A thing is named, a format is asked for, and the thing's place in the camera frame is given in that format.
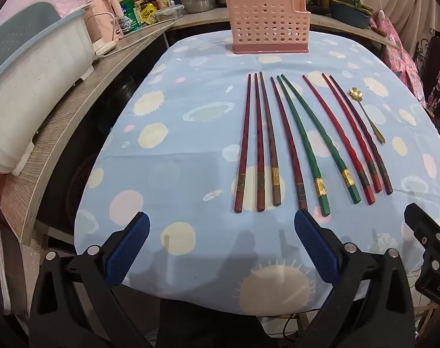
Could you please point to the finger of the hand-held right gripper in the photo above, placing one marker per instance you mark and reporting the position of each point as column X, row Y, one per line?
column 423, row 223

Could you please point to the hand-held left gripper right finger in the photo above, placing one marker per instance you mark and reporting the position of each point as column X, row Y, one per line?
column 314, row 250

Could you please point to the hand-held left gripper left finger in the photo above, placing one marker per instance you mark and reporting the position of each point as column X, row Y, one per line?
column 129, row 246

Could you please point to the dark purple chopstick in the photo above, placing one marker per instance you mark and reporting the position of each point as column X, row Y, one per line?
column 361, row 130

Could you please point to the red black-banded chopstick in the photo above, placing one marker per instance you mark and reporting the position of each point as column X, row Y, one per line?
column 338, row 130
column 350, row 127

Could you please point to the brown chopstick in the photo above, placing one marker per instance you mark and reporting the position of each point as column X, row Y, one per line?
column 269, row 134

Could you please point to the dark red chopstick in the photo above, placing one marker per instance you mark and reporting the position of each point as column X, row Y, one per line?
column 243, row 141
column 287, row 141

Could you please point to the pink perforated utensil holder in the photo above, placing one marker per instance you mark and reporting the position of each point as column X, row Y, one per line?
column 267, row 25

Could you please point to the green chopstick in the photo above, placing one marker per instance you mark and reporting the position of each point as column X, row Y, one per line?
column 314, row 130
column 301, row 141

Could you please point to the wood-grain side counter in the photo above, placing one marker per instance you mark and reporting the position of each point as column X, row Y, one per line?
column 71, row 123

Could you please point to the blue dotted tablecloth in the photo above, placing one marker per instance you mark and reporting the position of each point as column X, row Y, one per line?
column 191, row 123

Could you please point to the gold flower spoon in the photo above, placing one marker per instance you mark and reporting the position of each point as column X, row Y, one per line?
column 356, row 94

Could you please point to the black metal rack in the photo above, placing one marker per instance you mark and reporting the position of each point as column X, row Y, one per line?
column 432, row 65

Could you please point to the pink pineapple print garment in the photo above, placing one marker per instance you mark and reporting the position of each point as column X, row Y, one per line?
column 401, row 58

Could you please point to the blue basin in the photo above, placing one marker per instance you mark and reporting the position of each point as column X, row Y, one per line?
column 350, row 16

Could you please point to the beige curtain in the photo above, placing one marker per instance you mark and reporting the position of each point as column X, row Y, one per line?
column 405, row 0

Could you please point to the green tin can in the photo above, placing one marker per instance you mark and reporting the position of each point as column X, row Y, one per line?
column 129, row 16

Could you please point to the yellow packet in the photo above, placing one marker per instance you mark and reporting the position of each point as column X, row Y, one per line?
column 147, row 14

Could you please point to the glass container green lid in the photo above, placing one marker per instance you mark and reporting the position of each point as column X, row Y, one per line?
column 168, row 12

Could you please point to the beige kitchen counter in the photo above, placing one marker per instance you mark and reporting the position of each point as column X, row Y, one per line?
column 205, row 20

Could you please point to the pink appliance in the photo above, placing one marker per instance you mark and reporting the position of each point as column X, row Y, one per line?
column 113, row 7

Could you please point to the small pot with lid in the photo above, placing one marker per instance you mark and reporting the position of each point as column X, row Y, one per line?
column 198, row 2

